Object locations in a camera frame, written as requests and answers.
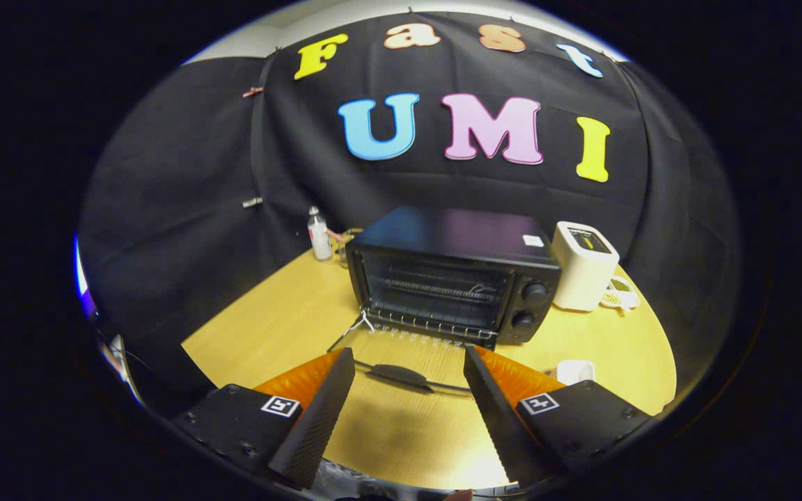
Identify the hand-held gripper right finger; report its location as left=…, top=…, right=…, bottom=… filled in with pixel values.
left=462, top=345, right=654, bottom=486

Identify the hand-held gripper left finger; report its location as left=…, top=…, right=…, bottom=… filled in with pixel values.
left=171, top=347, right=356, bottom=491

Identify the black toaster oven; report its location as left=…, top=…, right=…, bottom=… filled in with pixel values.
left=327, top=205, right=563, bottom=395

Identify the white toaster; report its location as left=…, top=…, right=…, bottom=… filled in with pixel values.
left=551, top=221, right=620, bottom=312

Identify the white rectangular plate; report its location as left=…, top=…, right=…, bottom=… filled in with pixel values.
left=554, top=359, right=596, bottom=386

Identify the white divided bean dish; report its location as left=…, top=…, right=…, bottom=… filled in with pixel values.
left=599, top=276, right=643, bottom=311

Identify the small glass jar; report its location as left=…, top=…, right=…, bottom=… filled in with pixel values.
left=334, top=228, right=364, bottom=269

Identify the small clear plastic bottle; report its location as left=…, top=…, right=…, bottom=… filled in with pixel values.
left=306, top=206, right=334, bottom=262

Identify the black backdrop cloth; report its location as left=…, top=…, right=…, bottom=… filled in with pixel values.
left=77, top=10, right=743, bottom=418

